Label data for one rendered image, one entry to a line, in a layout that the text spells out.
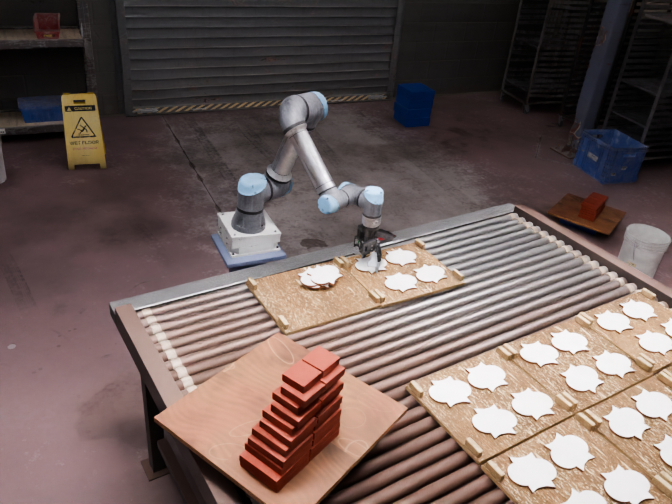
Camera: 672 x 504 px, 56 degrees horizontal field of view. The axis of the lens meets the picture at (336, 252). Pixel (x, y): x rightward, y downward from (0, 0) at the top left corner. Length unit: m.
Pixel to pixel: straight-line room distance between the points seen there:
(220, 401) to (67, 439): 1.52
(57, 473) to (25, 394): 0.56
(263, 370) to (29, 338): 2.15
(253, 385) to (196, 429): 0.22
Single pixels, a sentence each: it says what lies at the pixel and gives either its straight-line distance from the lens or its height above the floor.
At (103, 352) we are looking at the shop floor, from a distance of 3.68.
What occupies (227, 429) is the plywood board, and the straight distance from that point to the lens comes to 1.77.
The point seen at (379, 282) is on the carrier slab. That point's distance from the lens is 2.54.
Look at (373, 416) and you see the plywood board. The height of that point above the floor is 1.04.
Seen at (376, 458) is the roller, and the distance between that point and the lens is 1.89.
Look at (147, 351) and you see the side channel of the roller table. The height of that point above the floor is 0.95.
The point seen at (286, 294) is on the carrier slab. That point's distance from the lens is 2.42.
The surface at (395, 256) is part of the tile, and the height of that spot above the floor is 0.95.
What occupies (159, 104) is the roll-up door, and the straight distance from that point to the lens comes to 6.95.
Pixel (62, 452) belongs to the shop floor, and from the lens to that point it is 3.21.
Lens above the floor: 2.34
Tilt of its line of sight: 31 degrees down
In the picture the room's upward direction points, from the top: 6 degrees clockwise
